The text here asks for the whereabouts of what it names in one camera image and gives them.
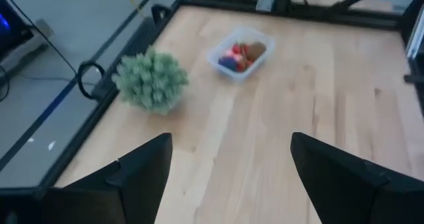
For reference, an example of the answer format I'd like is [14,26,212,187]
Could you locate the black metal table frame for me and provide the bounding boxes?
[39,0,424,188]

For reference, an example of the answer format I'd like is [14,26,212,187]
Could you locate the green potted succulent plant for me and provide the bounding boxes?
[111,45,189,116]

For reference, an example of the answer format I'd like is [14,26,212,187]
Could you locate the brown toy kiwi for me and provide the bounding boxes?
[248,41,268,60]

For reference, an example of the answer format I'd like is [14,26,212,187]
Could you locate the grey equipment box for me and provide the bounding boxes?
[0,0,56,78]

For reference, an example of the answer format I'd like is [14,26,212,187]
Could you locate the purple toy grapes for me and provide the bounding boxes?
[218,56,239,72]

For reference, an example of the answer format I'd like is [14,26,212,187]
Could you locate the clear plastic tupperware container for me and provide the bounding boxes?
[207,25,276,84]

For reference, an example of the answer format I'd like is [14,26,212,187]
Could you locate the coiled black cable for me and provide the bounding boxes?
[76,60,106,101]

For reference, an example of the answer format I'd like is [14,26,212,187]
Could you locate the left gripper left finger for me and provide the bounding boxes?
[42,133,173,224]

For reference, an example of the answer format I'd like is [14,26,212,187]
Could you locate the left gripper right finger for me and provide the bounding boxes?
[290,133,424,224]

